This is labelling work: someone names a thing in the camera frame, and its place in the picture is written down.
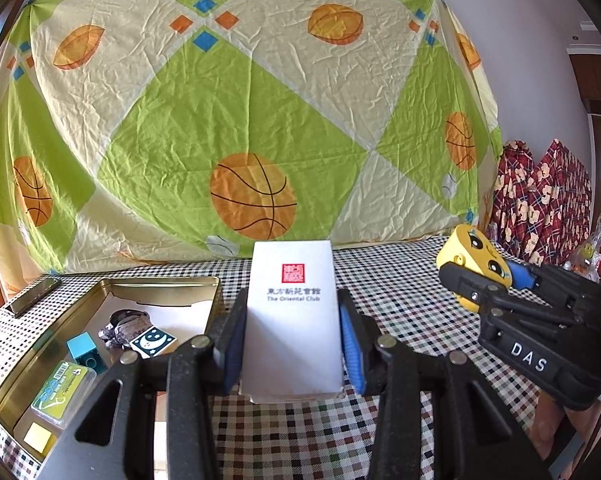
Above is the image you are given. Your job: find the tin box lid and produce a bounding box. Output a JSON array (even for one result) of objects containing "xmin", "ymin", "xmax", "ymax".
[{"xmin": 6, "ymin": 276, "xmax": 62, "ymax": 318}]

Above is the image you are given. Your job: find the panda face card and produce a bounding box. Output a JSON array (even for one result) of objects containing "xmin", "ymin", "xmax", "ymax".
[{"xmin": 130, "ymin": 326, "xmax": 178, "ymax": 359}]

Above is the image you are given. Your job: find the gold tin box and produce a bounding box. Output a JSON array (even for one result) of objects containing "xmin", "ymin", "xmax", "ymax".
[{"xmin": 0, "ymin": 276, "xmax": 222, "ymax": 462}]

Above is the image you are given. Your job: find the person right hand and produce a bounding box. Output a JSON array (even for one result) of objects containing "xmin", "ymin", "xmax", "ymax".
[{"xmin": 530, "ymin": 391, "xmax": 601, "ymax": 460}]

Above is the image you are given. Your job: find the wooden door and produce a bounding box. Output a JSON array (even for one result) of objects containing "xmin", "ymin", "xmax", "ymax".
[{"xmin": 569, "ymin": 54, "xmax": 601, "ymax": 217}]

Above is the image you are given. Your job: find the blue toy brick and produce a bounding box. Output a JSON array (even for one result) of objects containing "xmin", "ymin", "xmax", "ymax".
[{"xmin": 66, "ymin": 332, "xmax": 108, "ymax": 375}]

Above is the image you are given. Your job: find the basketball pattern bedsheet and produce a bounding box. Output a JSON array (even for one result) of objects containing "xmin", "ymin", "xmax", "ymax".
[{"xmin": 0, "ymin": 0, "xmax": 502, "ymax": 294}]

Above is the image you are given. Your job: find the checkered tablecloth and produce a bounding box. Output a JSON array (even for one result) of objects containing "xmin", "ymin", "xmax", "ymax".
[{"xmin": 0, "ymin": 237, "xmax": 539, "ymax": 479}]

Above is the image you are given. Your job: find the white Oriental Club box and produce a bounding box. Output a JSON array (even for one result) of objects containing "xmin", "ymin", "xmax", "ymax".
[{"xmin": 240, "ymin": 240, "xmax": 343, "ymax": 404}]

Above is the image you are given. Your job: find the yellow cartoon face block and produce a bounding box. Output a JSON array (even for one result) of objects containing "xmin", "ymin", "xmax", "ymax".
[{"xmin": 436, "ymin": 224, "xmax": 513, "ymax": 313}]

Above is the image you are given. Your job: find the dental floss pick box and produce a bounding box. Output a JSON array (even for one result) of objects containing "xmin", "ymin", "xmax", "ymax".
[{"xmin": 31, "ymin": 361, "xmax": 96, "ymax": 428}]

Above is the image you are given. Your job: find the red floral fabric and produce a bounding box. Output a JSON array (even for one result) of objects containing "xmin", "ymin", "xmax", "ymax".
[{"xmin": 487, "ymin": 140, "xmax": 591, "ymax": 266}]

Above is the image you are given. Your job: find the plastic bag with toys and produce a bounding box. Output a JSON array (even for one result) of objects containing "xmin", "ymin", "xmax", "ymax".
[{"xmin": 563, "ymin": 213, "xmax": 601, "ymax": 283}]

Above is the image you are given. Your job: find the yellow square block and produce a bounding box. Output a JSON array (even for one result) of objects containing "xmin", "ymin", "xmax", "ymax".
[{"xmin": 24, "ymin": 422, "xmax": 56, "ymax": 456}]

